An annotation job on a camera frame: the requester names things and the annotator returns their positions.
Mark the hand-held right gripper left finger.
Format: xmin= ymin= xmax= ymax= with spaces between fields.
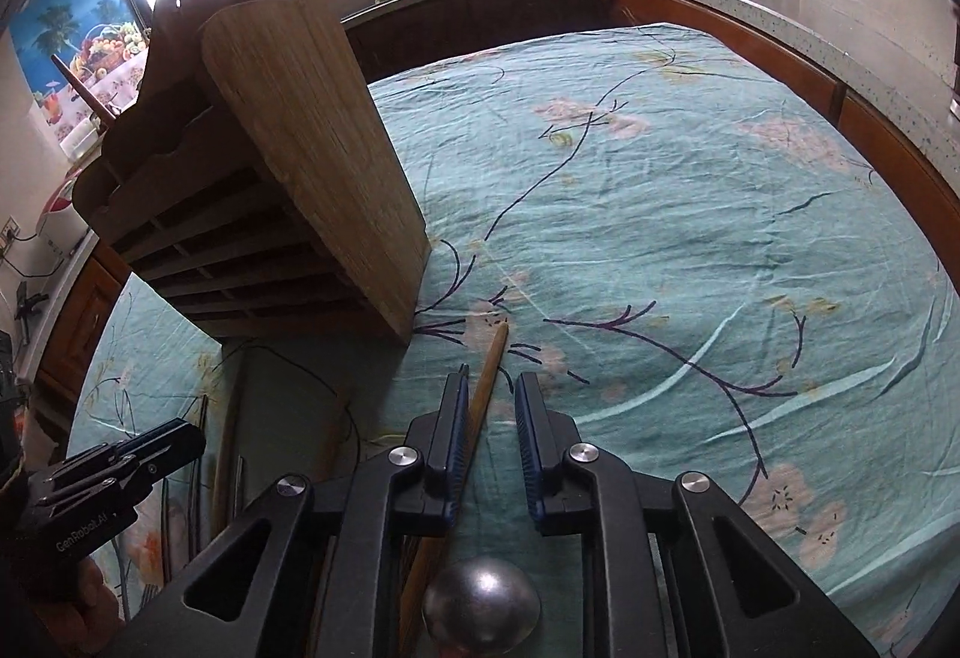
xmin=97 ymin=367 xmax=475 ymax=658

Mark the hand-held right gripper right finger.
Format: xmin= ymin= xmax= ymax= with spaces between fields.
xmin=514 ymin=371 xmax=882 ymax=658

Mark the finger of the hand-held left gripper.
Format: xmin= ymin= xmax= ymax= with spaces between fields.
xmin=112 ymin=416 xmax=208 ymax=480

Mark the light wooden chopstick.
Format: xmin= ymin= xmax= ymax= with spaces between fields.
xmin=212 ymin=395 xmax=245 ymax=540
xmin=396 ymin=320 xmax=511 ymax=655

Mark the metal ladle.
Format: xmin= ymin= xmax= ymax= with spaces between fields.
xmin=421 ymin=557 xmax=542 ymax=651

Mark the wooden utensil holder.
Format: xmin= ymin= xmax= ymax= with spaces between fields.
xmin=71 ymin=0 xmax=434 ymax=348

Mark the person's left hand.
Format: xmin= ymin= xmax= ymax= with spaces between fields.
xmin=45 ymin=557 xmax=125 ymax=655

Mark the teal floral tablecloth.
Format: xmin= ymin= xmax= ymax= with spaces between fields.
xmin=75 ymin=20 xmax=947 ymax=658

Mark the fruit wall poster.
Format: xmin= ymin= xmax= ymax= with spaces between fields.
xmin=15 ymin=0 xmax=152 ymax=145

